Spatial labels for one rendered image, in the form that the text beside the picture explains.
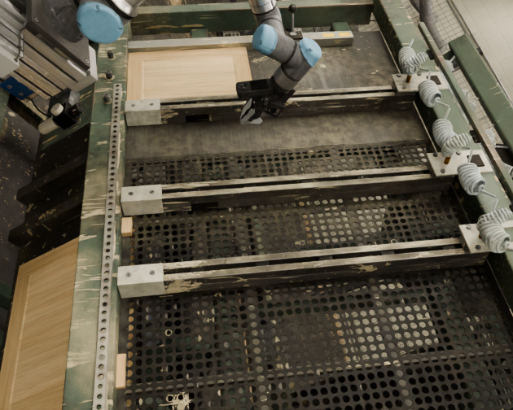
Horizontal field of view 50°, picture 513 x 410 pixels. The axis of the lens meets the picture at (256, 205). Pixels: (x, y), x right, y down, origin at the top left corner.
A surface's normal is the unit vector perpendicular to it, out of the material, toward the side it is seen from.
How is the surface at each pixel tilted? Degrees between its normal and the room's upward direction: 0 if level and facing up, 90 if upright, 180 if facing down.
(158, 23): 90
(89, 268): 59
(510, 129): 90
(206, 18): 90
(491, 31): 90
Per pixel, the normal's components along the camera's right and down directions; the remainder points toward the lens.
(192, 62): 0.03, -0.64
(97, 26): -0.01, 0.79
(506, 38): -0.46, -0.37
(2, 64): 0.21, 0.84
